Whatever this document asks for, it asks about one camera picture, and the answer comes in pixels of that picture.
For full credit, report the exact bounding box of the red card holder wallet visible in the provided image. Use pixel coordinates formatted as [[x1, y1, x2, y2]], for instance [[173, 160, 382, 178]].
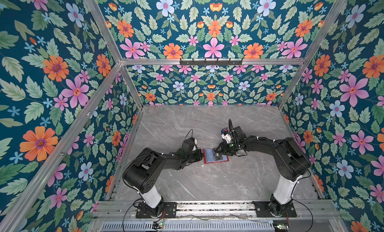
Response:
[[203, 148, 229, 164]]

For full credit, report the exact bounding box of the blue credit card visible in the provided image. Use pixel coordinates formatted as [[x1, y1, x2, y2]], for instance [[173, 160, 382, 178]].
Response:
[[204, 148, 222, 163]]

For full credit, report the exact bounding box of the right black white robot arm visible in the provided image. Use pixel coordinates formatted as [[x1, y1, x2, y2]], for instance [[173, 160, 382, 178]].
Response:
[[216, 124, 311, 217]]

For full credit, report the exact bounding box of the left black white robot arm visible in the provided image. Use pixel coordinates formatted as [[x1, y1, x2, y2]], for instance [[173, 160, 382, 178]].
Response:
[[122, 137, 204, 218]]

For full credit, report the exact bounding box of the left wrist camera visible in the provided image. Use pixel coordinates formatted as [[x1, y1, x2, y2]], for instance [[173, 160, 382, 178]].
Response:
[[182, 137, 198, 152]]

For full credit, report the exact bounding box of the aluminium front rail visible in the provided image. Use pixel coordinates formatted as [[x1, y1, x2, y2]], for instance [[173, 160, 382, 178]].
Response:
[[93, 200, 342, 220]]

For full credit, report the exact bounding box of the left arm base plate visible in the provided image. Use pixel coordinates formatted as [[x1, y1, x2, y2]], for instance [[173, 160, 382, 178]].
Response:
[[136, 202, 178, 219]]

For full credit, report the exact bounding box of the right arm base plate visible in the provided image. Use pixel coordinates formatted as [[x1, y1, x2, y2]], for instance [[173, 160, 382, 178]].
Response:
[[252, 201, 297, 218]]

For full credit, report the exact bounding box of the white perforated cable tray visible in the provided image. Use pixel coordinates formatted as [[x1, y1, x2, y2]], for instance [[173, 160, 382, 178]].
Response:
[[101, 221, 275, 232]]

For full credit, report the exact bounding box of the black hook rail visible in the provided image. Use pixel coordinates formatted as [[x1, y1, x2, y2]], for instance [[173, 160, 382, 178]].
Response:
[[179, 58, 243, 66]]

